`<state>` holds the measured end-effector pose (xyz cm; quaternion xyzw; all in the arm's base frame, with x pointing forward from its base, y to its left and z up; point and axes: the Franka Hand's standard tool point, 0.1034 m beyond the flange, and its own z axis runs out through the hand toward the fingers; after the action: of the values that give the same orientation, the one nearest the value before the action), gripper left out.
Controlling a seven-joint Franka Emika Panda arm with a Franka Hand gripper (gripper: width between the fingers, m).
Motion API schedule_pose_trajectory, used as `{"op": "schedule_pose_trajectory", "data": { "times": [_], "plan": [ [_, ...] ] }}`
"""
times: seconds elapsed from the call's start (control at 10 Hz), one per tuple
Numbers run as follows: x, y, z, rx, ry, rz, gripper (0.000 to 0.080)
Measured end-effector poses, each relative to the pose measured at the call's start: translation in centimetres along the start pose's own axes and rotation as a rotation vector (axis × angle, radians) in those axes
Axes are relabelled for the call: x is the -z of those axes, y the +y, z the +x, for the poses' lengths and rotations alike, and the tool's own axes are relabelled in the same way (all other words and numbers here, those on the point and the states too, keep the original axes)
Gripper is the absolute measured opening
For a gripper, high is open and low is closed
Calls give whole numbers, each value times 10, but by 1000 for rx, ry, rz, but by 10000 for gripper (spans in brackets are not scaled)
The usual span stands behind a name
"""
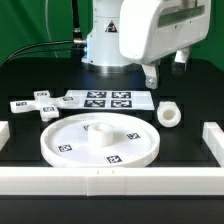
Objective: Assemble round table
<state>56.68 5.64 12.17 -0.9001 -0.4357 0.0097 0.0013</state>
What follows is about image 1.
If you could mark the black upright cable connector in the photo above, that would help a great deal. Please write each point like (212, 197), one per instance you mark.
(77, 35)

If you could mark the white cross-shaped table base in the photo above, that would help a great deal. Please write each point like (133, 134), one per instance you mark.
(45, 104)

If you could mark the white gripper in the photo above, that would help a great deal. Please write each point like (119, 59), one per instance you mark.
(152, 29)

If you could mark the white fence block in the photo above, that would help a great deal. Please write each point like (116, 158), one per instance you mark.
(4, 133)
(213, 136)

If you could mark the white marker sheet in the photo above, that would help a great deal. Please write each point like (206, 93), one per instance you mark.
(107, 99)

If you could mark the white right fence block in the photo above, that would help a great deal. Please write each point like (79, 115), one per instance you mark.
(213, 136)

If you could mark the white left fence block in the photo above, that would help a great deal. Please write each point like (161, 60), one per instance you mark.
(4, 133)

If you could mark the white round table top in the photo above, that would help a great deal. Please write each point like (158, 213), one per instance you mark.
(100, 140)

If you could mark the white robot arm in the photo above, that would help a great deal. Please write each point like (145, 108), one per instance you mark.
(103, 52)

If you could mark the white front fence bar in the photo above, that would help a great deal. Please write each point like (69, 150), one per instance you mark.
(111, 181)

